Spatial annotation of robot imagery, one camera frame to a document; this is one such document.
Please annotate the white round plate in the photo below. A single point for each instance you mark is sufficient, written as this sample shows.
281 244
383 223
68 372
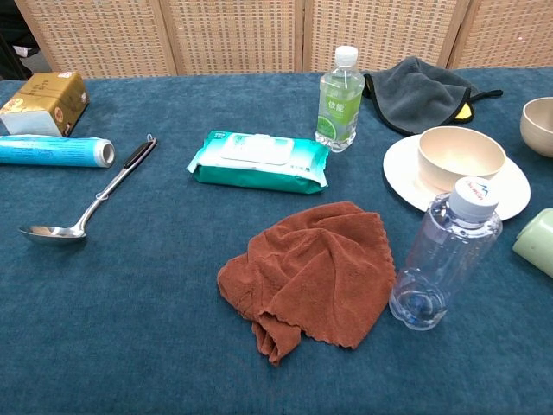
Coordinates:
402 173

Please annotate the brown microfibre cloth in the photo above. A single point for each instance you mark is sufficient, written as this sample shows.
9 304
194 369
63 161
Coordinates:
315 272

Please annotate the beige bowl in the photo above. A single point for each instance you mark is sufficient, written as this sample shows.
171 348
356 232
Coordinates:
458 155
540 134

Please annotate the blue velvet tablecloth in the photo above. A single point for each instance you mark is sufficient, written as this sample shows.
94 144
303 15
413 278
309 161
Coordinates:
129 324

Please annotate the white shoe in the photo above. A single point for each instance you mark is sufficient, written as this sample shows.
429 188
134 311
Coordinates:
25 50

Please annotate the clear empty plastic bottle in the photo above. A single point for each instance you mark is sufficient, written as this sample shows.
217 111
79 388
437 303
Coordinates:
445 259

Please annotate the black metal leg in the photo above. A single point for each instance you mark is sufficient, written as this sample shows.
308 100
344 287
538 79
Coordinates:
13 60

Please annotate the grey towel yellow patch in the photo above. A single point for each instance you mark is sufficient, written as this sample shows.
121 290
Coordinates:
415 101

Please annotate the green wet wipes pack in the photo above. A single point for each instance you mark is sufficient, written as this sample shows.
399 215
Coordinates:
259 166

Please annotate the green label water bottle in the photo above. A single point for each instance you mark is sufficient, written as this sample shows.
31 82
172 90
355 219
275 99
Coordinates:
339 108

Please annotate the blue cling film roll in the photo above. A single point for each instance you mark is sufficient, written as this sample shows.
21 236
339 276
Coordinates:
47 150

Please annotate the gold tissue box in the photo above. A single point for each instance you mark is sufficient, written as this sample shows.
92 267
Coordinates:
43 101

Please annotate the light green cup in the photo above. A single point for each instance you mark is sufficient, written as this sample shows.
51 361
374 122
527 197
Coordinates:
538 246

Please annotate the rattan screen panel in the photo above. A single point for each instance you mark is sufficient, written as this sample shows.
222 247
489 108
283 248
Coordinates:
510 30
99 34
380 26
233 34

